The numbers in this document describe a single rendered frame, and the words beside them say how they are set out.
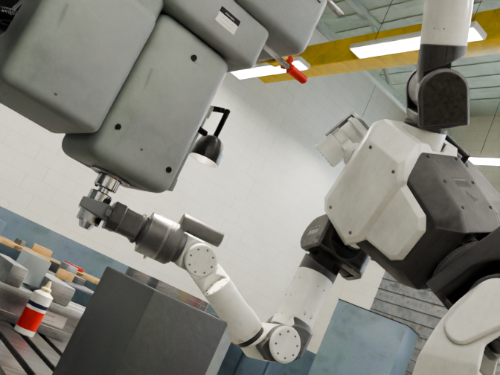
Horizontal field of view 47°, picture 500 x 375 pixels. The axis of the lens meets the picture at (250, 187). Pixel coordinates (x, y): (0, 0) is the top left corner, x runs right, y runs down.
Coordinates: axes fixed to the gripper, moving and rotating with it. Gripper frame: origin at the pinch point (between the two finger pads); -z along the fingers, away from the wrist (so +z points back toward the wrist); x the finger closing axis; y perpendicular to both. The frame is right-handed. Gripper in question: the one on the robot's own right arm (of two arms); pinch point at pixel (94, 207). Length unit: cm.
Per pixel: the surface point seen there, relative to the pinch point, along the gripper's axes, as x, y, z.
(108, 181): 2.4, -5.6, 0.0
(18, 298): -9.2, 22.6, -4.8
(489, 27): -352, -364, 282
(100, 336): 35.8, 18.0, 7.5
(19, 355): 16.3, 27.8, -0.4
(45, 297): -1.9, 19.6, -0.5
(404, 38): -359, -305, 203
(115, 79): 15.3, -21.2, -7.4
